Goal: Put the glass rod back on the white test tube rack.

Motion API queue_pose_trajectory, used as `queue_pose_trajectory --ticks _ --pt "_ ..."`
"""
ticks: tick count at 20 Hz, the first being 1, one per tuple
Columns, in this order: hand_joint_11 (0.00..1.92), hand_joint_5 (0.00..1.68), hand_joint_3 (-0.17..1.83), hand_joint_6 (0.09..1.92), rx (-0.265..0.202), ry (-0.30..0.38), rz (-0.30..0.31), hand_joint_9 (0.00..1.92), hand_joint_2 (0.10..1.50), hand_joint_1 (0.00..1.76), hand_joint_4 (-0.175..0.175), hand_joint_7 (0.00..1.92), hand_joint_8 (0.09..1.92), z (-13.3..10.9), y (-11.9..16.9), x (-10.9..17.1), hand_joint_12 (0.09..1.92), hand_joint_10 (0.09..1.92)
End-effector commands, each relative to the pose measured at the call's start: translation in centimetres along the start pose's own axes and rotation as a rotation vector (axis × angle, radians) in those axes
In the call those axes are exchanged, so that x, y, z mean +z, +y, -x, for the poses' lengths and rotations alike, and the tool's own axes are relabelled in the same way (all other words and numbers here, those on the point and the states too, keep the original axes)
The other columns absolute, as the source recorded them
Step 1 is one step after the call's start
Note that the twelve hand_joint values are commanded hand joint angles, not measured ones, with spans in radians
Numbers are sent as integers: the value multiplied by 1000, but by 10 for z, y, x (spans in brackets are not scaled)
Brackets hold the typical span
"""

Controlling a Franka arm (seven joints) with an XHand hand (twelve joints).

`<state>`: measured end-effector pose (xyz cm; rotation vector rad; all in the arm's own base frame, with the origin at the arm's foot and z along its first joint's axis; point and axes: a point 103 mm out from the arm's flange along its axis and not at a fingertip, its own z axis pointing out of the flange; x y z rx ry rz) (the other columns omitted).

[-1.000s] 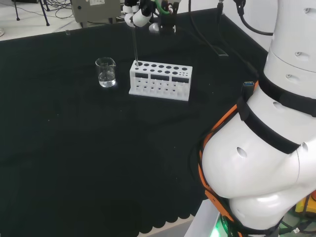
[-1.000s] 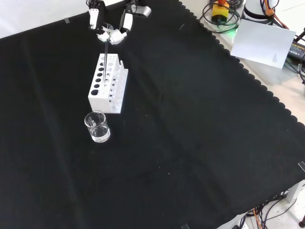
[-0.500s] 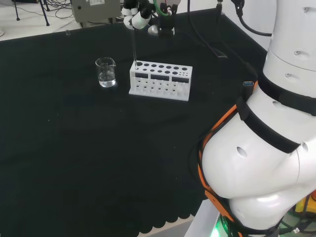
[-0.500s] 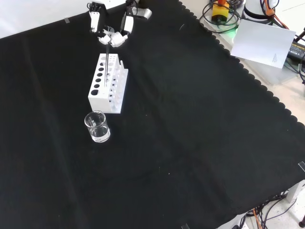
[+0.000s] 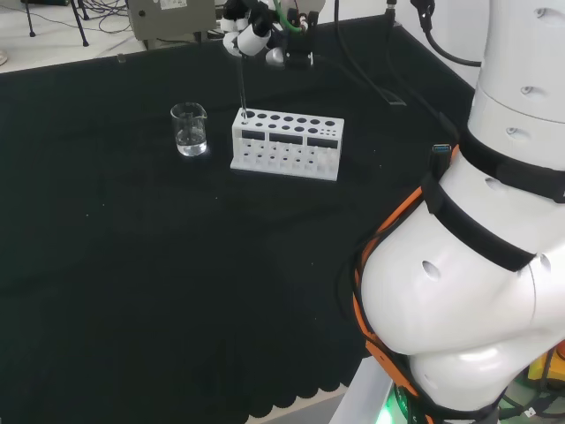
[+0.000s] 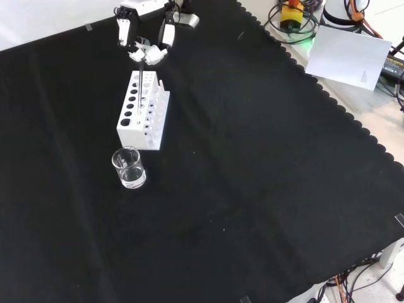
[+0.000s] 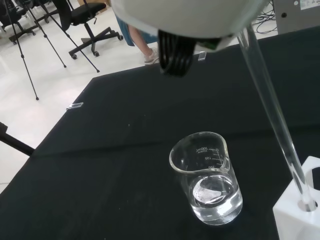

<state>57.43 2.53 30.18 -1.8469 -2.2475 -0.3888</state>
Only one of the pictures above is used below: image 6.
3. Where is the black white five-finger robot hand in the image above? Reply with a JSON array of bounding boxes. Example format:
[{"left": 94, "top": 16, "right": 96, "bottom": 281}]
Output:
[{"left": 113, "top": 0, "right": 201, "bottom": 66}]

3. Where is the clear glass rod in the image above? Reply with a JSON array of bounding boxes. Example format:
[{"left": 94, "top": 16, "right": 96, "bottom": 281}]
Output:
[{"left": 137, "top": 61, "right": 146, "bottom": 123}]

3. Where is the white test tube rack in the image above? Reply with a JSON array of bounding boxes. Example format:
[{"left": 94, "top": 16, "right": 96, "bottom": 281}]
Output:
[{"left": 116, "top": 70, "right": 171, "bottom": 152}]

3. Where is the clear glass beaker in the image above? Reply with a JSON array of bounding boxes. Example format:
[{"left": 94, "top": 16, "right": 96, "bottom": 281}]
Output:
[{"left": 110, "top": 145, "right": 147, "bottom": 190}]

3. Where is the yellow stop button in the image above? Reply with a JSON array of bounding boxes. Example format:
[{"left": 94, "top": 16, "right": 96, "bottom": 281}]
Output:
[{"left": 280, "top": 0, "right": 306, "bottom": 32}]

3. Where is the black bench cloth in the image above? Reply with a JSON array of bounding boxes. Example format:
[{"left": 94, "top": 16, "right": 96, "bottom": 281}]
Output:
[{"left": 0, "top": 0, "right": 404, "bottom": 303}]

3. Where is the pale board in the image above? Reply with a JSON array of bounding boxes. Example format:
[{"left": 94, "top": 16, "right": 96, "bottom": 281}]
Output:
[{"left": 305, "top": 25, "right": 393, "bottom": 93}]

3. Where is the black power adaptor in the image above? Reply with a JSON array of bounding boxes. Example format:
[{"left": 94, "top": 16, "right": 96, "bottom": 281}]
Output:
[{"left": 379, "top": 51, "right": 404, "bottom": 80}]

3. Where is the black cable at stop button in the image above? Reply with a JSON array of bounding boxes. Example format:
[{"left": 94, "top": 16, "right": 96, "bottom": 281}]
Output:
[{"left": 266, "top": 0, "right": 320, "bottom": 44}]

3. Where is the orange cable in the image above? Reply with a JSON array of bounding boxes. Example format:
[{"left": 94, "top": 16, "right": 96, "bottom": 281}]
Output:
[{"left": 343, "top": 0, "right": 385, "bottom": 41}]

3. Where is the black under-bench cables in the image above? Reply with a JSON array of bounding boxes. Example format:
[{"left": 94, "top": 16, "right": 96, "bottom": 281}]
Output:
[{"left": 311, "top": 261, "right": 404, "bottom": 303}]

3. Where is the white bench frame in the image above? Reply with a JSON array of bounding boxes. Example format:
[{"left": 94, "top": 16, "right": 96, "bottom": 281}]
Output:
[{"left": 379, "top": 238, "right": 404, "bottom": 270}]

